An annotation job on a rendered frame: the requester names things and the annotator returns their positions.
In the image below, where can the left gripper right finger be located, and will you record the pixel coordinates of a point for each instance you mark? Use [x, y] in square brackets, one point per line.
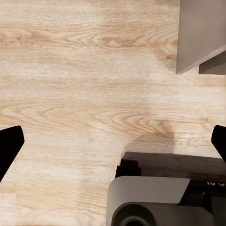
[218, 139]

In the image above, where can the dishwasher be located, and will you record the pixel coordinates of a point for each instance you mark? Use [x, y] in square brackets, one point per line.
[215, 65]

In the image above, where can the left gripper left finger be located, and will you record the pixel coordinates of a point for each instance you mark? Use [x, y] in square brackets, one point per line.
[11, 141]

